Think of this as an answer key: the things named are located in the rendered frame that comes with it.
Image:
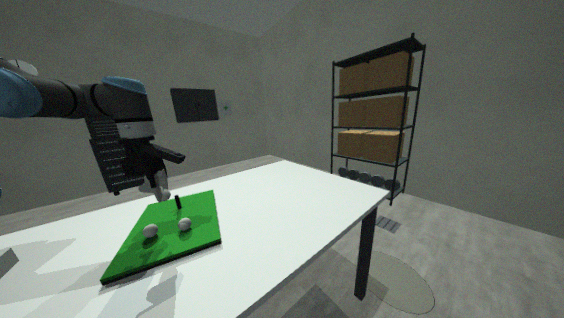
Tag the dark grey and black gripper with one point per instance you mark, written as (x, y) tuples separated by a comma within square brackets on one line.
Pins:
[(139, 163)]

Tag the green mat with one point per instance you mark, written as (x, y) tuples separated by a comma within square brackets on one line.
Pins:
[(138, 253)]

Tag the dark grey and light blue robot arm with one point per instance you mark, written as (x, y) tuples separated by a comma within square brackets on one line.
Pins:
[(25, 95)]

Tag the white ball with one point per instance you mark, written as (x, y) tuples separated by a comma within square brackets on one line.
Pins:
[(165, 194), (184, 224), (150, 230)]

